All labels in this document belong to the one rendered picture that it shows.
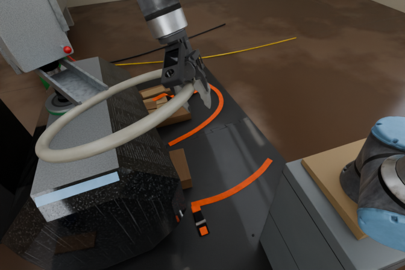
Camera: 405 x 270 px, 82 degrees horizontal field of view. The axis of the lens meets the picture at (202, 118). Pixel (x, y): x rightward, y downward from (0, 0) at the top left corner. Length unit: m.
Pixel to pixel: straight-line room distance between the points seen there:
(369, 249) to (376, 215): 0.29
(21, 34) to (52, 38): 0.11
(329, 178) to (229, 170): 1.10
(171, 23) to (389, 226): 0.64
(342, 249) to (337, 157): 0.32
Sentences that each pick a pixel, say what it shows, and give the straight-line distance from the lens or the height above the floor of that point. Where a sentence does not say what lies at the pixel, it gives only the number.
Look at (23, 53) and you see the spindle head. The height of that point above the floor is 1.21.
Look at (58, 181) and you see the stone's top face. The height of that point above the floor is 0.83.
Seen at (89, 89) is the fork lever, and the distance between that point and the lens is 1.05.
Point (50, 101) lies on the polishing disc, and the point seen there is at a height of 0.89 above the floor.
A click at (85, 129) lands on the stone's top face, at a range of 1.28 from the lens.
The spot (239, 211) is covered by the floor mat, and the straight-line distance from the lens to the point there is 1.78.
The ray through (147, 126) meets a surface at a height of 1.28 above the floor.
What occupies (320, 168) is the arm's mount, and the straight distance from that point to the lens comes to 0.98.
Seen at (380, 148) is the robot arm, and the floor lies 1.12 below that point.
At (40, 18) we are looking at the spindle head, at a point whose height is 1.31.
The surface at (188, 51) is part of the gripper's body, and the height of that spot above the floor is 1.34.
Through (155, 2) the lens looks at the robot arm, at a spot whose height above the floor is 1.47.
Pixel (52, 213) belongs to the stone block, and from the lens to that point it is 1.14.
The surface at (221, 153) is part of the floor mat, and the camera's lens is 2.03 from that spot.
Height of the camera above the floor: 1.63
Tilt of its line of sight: 44 degrees down
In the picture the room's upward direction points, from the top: 4 degrees counter-clockwise
